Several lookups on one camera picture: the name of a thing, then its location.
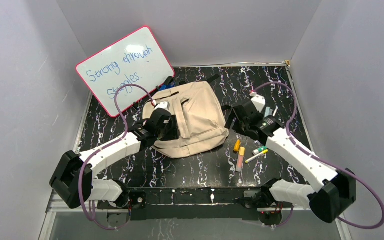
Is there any aluminium rail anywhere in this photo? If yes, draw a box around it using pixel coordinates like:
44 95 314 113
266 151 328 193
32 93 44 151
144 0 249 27
39 187 103 240

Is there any orange highlighter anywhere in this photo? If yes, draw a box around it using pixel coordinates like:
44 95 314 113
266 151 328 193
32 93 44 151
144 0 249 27
233 139 241 153

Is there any black base frame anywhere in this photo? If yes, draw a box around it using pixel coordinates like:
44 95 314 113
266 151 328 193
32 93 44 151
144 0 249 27
97 187 292 226

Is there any light blue eraser box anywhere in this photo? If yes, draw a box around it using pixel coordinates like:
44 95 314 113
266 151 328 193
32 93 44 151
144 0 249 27
264 106 279 117

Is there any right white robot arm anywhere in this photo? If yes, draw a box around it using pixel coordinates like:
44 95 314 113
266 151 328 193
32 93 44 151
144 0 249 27
226 93 356 223

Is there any pink framed whiteboard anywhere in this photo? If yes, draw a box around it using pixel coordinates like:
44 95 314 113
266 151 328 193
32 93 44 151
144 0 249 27
75 26 175 118

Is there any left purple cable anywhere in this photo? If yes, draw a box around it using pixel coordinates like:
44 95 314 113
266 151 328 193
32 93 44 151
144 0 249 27
78 83 158 231

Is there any yellow pink highlighter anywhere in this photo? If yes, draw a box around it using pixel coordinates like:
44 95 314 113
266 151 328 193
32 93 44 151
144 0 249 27
235 147 245 173

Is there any green white glue stick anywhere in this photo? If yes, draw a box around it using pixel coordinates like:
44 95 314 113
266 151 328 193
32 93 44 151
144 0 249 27
252 146 267 156

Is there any yellow white pen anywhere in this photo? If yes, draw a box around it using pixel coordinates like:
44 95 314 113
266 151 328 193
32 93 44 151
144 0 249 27
244 149 269 164

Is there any beige backpack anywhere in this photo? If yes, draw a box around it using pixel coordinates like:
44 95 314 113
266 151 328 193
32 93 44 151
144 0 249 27
152 81 229 159

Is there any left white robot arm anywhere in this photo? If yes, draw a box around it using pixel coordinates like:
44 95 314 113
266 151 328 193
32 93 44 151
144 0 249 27
49 101 178 209

